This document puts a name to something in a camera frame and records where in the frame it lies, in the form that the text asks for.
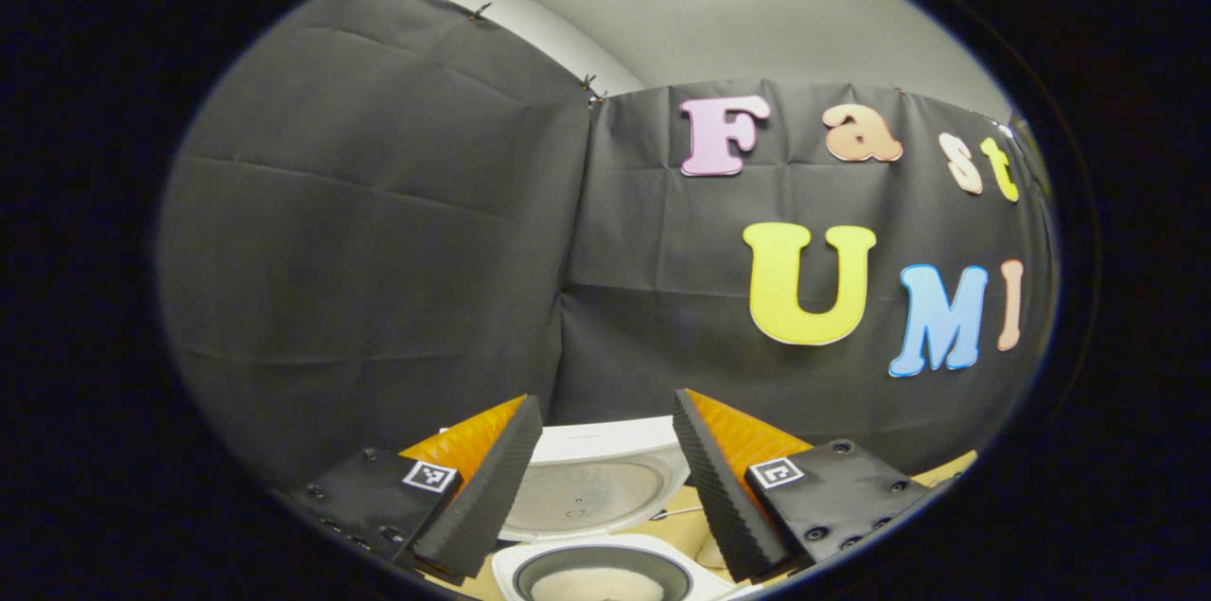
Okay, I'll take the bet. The white rice cooker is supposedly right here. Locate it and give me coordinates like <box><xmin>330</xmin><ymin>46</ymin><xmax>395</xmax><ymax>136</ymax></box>
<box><xmin>492</xmin><ymin>416</ymin><xmax>760</xmax><ymax>601</ymax></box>

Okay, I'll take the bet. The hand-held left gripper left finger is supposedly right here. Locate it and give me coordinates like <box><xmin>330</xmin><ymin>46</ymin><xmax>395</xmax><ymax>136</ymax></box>
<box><xmin>284</xmin><ymin>395</ymin><xmax>545</xmax><ymax>583</ymax></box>

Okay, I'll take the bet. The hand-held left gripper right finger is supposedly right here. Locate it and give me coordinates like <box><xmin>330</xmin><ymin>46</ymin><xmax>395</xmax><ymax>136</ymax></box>
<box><xmin>672</xmin><ymin>388</ymin><xmax>947</xmax><ymax>583</ymax></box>

